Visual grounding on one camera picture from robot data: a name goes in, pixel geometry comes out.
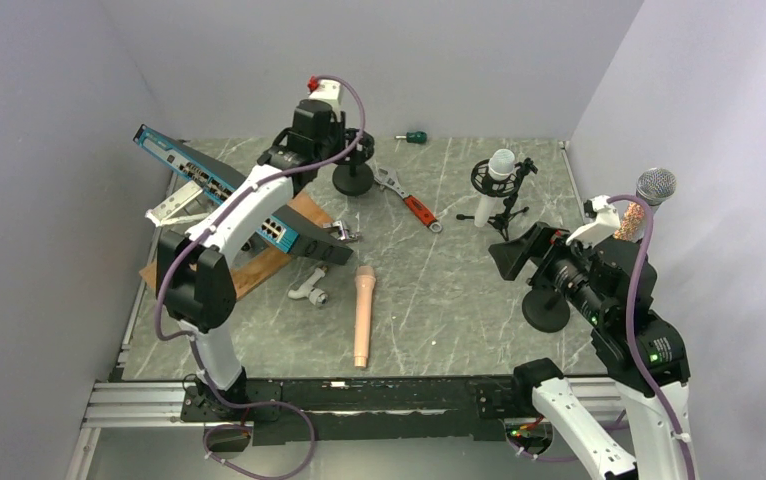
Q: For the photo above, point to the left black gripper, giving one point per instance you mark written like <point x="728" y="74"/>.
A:
<point x="339" y="131"/>

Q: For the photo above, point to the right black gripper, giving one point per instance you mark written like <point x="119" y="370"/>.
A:
<point x="512" y="254"/>

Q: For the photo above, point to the black shock mount desk stand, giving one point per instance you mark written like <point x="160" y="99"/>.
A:
<point x="353" y="176"/>

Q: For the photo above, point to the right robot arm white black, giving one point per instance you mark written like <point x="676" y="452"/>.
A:
<point x="610" y="285"/>

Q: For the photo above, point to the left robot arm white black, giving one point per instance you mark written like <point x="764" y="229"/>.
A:
<point x="194" y="283"/>

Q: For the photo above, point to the black mini tripod stand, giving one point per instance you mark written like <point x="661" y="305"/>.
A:
<point x="500" y="222"/>

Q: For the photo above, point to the black round base clip stand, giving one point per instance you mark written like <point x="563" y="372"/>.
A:
<point x="546" y="310"/>

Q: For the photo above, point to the sprinkle pattern silver microphone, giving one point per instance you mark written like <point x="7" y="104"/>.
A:
<point x="654" y="186"/>

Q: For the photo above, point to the green stubby screwdriver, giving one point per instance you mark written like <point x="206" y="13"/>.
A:
<point x="413" y="137"/>

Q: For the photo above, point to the silver metal clamp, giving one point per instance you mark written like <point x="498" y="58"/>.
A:
<point x="341" y="231"/>

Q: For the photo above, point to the wooden board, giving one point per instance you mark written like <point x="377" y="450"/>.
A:
<point x="267" y="263"/>

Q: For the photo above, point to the white pipe fitting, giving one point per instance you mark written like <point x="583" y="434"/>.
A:
<point x="308" y="289"/>

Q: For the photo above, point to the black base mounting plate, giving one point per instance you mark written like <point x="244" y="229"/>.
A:
<point x="365" y="408"/>

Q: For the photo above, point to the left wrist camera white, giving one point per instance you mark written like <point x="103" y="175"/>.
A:
<point x="326" y="90"/>

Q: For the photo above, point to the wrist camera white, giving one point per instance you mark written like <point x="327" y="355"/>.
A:
<point x="326" y="90"/>
<point x="604" y="222"/>

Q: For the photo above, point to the red handled adjustable wrench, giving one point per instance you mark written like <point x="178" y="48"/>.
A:
<point x="387" y="179"/>

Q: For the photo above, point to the white microphone in shock mount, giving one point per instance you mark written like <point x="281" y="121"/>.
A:
<point x="490" y="179"/>

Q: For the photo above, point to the blue black network switch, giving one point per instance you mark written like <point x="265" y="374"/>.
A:
<point x="178" y="159"/>

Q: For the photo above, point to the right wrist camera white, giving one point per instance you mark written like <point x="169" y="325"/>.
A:
<point x="604" y="222"/>

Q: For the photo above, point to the white bracket stand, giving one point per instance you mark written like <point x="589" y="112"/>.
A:
<point x="187" y="205"/>

